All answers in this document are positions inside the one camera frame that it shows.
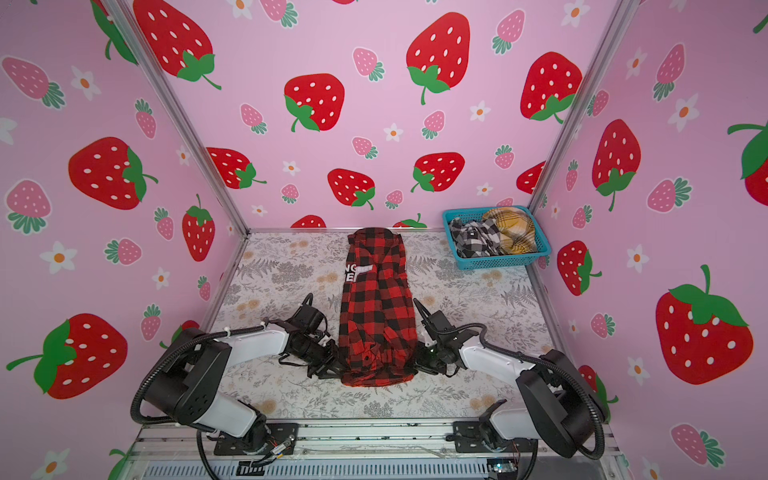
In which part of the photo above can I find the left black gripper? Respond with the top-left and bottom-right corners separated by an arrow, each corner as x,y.
297,337 -> 355,377

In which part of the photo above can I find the red black plaid shirt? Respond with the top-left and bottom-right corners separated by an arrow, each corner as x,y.
339,227 -> 419,387

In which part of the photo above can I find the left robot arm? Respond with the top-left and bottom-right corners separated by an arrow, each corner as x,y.
130,304 -> 348,454

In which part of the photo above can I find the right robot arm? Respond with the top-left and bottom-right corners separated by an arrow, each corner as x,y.
415,302 -> 608,460

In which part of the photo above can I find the black white plaid shirt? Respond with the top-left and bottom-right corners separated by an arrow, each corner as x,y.
449,218 -> 503,259

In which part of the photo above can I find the yellow plaid shirt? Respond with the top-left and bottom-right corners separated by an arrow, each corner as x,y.
483,207 -> 538,255

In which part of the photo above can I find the teal plastic basket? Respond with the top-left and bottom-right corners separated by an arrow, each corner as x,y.
443,206 -> 552,270

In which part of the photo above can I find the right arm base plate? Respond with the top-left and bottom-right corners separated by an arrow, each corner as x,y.
445,420 -> 535,453

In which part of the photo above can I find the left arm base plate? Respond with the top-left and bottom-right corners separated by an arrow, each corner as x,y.
214,422 -> 299,457

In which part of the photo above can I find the aluminium front rail frame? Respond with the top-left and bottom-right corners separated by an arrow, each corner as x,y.
119,418 -> 633,479

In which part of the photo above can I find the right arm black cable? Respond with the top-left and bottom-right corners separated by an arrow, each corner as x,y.
515,446 -> 538,480

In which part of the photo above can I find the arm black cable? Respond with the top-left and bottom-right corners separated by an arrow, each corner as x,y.
515,446 -> 538,480
193,428 -> 224,480

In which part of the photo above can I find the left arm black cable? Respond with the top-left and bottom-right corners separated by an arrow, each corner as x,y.
193,428 -> 224,480

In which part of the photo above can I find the left corner aluminium post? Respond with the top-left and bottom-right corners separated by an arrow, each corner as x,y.
105,0 -> 249,238

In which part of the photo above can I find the corner aluminium post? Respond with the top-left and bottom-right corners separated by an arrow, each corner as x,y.
105,0 -> 249,238
528,0 -> 640,211

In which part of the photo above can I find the right corner aluminium post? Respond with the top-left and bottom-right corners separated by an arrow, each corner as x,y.
528,0 -> 640,211

